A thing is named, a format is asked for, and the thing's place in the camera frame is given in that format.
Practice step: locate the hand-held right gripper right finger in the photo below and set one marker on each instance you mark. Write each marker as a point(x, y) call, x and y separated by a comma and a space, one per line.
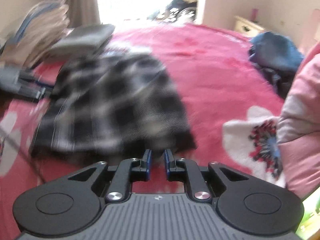
point(167, 165)

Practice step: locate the blue garment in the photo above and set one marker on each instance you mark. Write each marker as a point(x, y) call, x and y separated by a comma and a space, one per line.
point(275, 50)

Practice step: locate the wheelchair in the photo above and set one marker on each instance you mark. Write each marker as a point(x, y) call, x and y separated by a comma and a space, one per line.
point(182, 0)

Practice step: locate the brown curtain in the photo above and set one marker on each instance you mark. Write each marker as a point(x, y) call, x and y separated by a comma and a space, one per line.
point(80, 2)

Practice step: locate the grey folded garment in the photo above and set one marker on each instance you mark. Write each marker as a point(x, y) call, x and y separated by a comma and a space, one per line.
point(85, 37)

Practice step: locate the dark grey garment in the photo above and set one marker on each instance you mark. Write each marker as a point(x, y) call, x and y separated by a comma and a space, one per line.
point(277, 80)

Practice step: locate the pink padded jacket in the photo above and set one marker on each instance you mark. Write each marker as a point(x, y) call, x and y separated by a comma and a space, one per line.
point(302, 130)

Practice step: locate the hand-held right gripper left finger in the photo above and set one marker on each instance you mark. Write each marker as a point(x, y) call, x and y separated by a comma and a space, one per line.
point(148, 165)

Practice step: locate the black white plaid shirt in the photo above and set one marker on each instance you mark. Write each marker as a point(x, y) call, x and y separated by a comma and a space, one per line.
point(112, 105)

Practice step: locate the cream nightstand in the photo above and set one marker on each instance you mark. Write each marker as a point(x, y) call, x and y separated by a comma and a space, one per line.
point(247, 26)

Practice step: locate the blue grey folded pants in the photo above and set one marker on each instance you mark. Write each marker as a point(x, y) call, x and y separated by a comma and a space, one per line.
point(22, 82)

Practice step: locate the beige folded clothes stack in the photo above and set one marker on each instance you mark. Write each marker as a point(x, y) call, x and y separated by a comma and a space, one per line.
point(37, 32)

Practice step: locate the pink floral blanket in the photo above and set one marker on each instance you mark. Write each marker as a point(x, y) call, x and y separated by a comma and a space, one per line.
point(212, 80)

